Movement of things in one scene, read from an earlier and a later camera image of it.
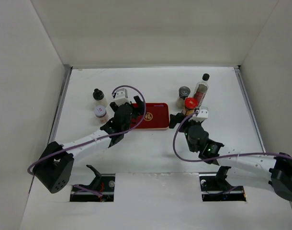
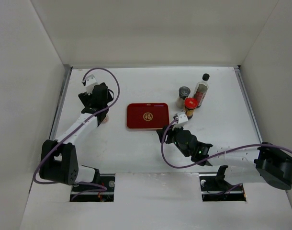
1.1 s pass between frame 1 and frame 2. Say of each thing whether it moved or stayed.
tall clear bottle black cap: stayed
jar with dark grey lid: stayed
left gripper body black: moved
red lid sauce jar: stayed
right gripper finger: moved
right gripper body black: moved
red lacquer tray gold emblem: stayed
